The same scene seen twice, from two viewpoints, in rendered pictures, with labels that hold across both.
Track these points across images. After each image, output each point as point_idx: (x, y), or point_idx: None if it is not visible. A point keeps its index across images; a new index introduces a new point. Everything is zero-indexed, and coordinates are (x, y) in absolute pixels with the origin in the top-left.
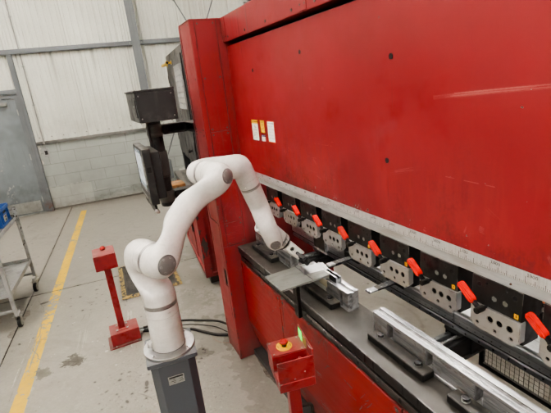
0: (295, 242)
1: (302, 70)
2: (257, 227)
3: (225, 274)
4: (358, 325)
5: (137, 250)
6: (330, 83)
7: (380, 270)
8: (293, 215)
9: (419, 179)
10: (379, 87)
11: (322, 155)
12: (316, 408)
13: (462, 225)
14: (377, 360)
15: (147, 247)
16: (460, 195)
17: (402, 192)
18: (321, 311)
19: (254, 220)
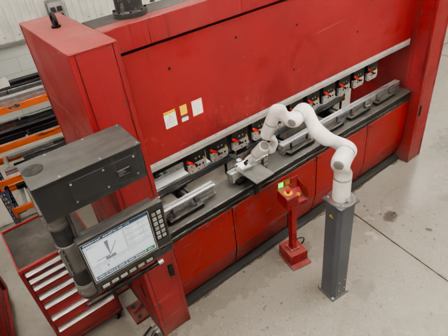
0: None
1: (237, 48)
2: (277, 142)
3: (171, 268)
4: (279, 159)
5: (351, 151)
6: (262, 47)
7: None
8: (225, 149)
9: (307, 68)
10: (291, 39)
11: (254, 91)
12: (259, 239)
13: (320, 75)
14: (305, 153)
15: (349, 146)
16: (320, 65)
17: (300, 78)
18: None
19: (274, 140)
